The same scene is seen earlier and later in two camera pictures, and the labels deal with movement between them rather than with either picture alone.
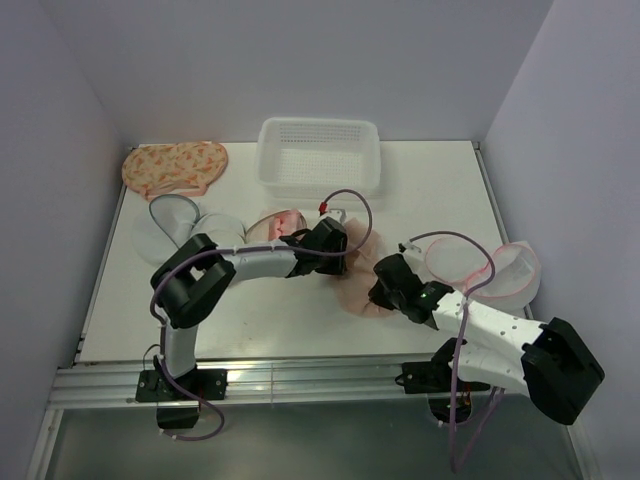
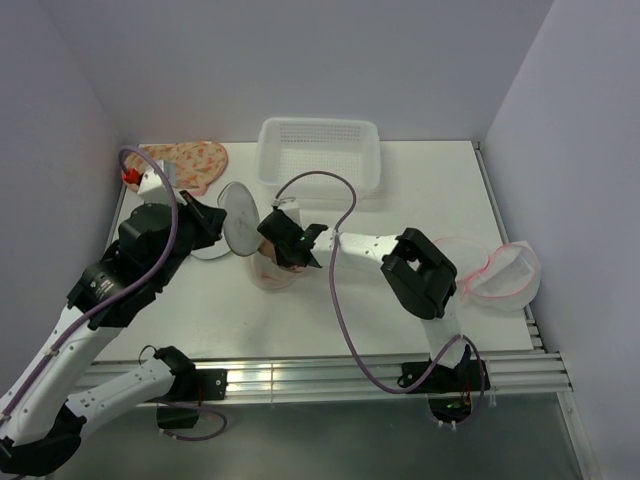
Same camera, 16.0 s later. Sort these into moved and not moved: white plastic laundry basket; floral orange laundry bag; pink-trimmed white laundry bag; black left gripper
Moved: black left gripper
Not moved: pink-trimmed white laundry bag; white plastic laundry basket; floral orange laundry bag
